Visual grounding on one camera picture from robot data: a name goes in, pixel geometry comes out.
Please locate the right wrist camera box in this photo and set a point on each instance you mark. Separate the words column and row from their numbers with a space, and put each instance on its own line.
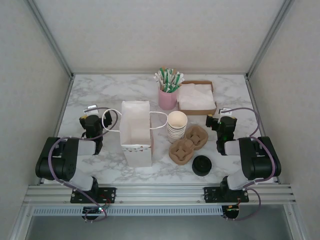
column 225, row 110

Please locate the aluminium table edge strip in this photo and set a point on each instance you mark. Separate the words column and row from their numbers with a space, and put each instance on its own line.
column 68, row 90
column 251, row 90

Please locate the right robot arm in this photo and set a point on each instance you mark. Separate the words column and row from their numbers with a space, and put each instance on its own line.
column 260, row 160

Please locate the white paper carry bag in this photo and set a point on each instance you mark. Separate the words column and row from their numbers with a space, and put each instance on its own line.
column 137, row 157

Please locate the stack of paper cups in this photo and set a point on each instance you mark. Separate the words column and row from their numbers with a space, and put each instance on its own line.
column 177, row 120

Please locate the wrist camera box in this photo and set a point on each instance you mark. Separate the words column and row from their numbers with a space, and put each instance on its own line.
column 90, row 108
column 225, row 110

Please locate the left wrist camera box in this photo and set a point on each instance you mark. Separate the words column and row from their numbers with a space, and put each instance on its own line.
column 90, row 108

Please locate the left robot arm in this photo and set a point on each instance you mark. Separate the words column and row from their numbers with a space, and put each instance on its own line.
column 57, row 160

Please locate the aluminium frame post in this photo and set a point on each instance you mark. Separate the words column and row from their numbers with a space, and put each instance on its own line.
column 269, row 37
column 52, row 37

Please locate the pink straw holder cup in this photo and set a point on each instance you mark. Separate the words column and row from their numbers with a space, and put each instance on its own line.
column 167, row 101

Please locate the paper wrapped straw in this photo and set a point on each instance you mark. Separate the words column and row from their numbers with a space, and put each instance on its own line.
column 172, row 80
column 159, row 81
column 168, row 79
column 163, row 78
column 176, row 81
column 180, row 81

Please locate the brown cardboard napkin tray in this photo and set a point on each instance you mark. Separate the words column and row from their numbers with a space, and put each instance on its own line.
column 200, row 113

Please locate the small electronics board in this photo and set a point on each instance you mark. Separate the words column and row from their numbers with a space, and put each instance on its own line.
column 92, row 210
column 231, row 211

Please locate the brown pulp cup carrier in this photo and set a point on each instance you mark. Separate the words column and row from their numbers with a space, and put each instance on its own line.
column 180, row 163
column 183, row 143

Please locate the stack of black cup lids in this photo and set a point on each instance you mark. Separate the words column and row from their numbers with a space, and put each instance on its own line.
column 202, row 165

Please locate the aluminium mounting rail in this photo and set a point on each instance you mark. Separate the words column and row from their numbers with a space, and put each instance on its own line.
column 160, row 195

